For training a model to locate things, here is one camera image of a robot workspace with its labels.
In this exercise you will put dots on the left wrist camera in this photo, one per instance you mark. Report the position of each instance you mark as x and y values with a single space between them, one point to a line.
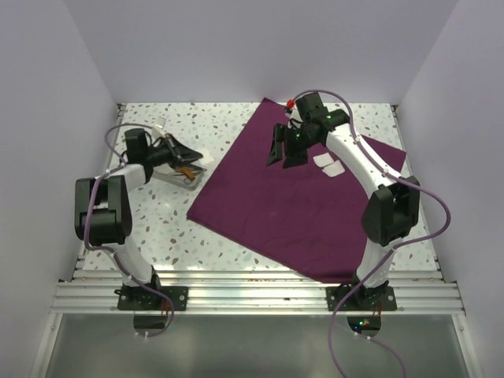
142 140

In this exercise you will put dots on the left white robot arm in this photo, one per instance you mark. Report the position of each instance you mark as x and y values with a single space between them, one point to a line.
103 214

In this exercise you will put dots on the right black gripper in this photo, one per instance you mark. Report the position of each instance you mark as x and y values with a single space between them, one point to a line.
294 157

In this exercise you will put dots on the purple cloth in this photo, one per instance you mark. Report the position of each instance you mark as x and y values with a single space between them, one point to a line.
299 217

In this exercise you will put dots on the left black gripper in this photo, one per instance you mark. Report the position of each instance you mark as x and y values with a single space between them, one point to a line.
179 152

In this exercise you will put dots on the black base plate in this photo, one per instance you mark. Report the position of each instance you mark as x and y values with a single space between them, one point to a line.
364 299
137 299

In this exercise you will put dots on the metal instrument tray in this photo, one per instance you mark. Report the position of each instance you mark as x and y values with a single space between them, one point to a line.
162 173

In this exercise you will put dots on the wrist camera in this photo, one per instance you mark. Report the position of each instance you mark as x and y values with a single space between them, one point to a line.
306 107
142 140

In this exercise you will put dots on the white gauze pad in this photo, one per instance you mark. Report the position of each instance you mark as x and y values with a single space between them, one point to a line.
207 159
323 160
334 169

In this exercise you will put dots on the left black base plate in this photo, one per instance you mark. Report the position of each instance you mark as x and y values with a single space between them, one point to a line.
137 299

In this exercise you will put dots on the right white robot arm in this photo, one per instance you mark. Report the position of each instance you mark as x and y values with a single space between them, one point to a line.
393 202

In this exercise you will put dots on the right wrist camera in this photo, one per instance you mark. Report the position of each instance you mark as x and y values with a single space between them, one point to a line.
306 107

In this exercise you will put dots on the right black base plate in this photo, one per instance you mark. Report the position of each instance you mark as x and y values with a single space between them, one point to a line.
364 299

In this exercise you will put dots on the steel scissors in tray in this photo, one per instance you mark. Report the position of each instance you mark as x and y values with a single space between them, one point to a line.
177 175

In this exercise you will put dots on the orange bandage strip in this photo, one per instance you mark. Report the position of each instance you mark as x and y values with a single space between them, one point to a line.
191 173

